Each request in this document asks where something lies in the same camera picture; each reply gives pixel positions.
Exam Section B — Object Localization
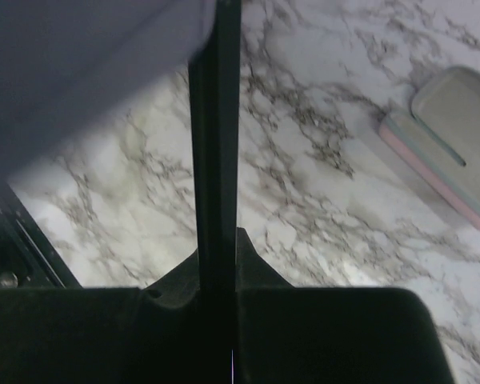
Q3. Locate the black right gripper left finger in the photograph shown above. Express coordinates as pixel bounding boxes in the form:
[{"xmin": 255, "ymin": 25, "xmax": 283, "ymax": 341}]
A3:
[{"xmin": 0, "ymin": 256, "xmax": 202, "ymax": 383}]

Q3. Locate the pink umbrella case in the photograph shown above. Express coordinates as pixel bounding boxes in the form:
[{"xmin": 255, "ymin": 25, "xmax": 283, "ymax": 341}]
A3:
[{"xmin": 378, "ymin": 66, "xmax": 480, "ymax": 230}]

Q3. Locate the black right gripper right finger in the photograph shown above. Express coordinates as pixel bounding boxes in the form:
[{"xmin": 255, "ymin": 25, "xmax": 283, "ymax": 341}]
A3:
[{"xmin": 234, "ymin": 229, "xmax": 454, "ymax": 383}]

